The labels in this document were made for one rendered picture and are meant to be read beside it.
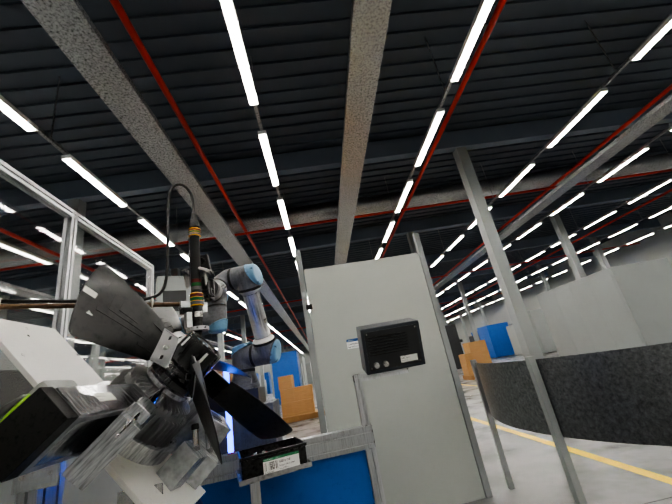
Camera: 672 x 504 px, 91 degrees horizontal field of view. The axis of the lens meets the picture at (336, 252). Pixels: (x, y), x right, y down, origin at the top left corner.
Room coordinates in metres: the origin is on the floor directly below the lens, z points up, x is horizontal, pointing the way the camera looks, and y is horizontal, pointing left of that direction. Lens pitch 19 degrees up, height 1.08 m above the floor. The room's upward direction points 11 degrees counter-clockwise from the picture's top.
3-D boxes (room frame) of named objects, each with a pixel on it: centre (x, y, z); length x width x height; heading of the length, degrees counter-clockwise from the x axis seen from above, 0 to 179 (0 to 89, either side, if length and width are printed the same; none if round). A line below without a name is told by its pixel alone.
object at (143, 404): (0.73, 0.46, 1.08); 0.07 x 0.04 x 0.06; 18
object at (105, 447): (0.73, 0.51, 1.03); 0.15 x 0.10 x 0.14; 97
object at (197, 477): (1.05, 0.49, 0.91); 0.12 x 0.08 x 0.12; 97
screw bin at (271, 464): (1.30, 0.35, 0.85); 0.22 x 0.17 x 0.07; 112
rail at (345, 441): (1.45, 0.44, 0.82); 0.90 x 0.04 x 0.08; 97
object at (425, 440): (2.99, -0.22, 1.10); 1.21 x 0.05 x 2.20; 97
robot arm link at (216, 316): (1.35, 0.54, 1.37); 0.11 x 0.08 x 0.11; 82
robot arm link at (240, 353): (1.84, 0.59, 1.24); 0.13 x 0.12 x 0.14; 82
